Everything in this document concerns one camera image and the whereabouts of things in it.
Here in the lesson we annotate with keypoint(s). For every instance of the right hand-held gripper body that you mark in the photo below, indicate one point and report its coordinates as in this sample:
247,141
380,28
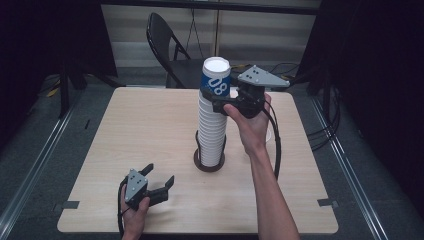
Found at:
263,78

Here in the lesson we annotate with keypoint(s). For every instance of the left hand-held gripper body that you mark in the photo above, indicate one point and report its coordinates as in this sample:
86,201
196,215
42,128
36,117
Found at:
136,183

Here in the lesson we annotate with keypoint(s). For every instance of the stack of white paper cups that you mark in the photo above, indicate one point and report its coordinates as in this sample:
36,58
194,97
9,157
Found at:
211,133

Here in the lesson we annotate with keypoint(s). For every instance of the person's left hand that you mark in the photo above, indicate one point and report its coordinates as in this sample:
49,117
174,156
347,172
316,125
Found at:
135,218

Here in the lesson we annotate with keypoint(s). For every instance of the person's right hand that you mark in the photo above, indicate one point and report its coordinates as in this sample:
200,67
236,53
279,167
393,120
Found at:
255,130

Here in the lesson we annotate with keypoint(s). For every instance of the grey tape strip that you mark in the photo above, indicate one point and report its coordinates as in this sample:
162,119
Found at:
70,204
326,202

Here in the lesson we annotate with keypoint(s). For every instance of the black folding chair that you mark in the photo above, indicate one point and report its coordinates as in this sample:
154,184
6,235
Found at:
160,36

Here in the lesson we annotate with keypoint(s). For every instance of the dark curtain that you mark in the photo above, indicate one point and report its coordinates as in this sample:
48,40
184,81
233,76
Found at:
33,50
376,66

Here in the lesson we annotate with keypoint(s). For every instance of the black metal stand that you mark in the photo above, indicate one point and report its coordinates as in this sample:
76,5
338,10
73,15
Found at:
64,90

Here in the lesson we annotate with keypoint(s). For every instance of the yellow floor tape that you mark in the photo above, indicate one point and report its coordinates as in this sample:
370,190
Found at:
52,92

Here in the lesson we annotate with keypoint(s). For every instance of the metal floor rail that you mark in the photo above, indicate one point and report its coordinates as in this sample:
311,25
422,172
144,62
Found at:
346,160
36,160

